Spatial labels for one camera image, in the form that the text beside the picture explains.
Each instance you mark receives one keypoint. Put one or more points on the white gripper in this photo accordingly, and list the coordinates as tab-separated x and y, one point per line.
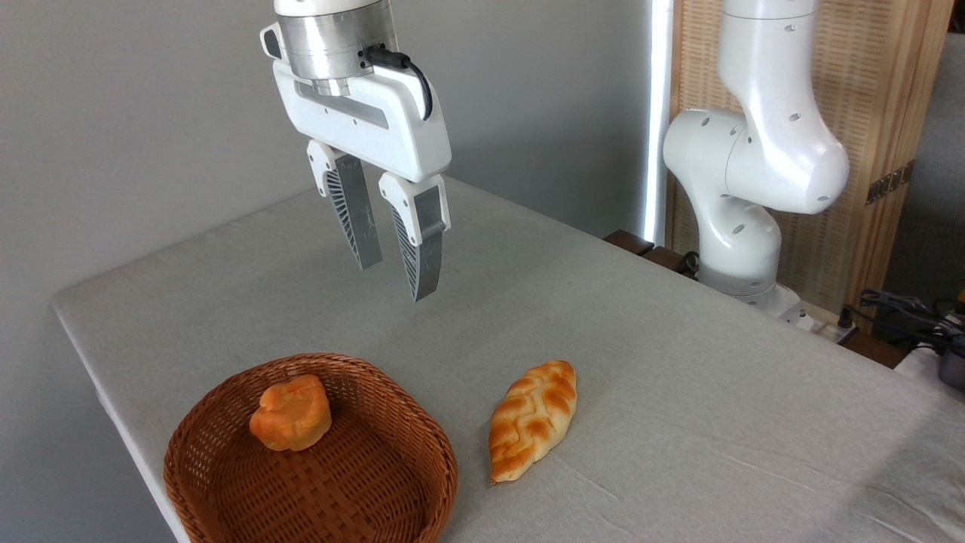
392	128

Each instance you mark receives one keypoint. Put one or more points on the braided golden bread loaf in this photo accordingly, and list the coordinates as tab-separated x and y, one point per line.
531	418

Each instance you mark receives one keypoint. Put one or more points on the round orange bread bun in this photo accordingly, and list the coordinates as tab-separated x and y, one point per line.
292	418

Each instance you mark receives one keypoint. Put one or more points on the brown woven wicker basket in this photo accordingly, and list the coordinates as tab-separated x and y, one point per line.
354	490

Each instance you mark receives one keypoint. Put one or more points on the dark brown wooden board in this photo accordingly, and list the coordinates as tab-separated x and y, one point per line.
641	245

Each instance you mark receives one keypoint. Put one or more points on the white vertical light strip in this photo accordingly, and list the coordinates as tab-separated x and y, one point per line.
657	113

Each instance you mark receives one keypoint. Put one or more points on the grey tablecloth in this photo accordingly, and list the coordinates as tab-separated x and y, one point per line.
641	392

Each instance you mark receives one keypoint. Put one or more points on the metal screen hinge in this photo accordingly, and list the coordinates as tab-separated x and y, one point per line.
889	182

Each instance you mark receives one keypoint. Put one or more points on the wooden slatted folding screen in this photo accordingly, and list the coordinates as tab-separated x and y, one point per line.
889	98

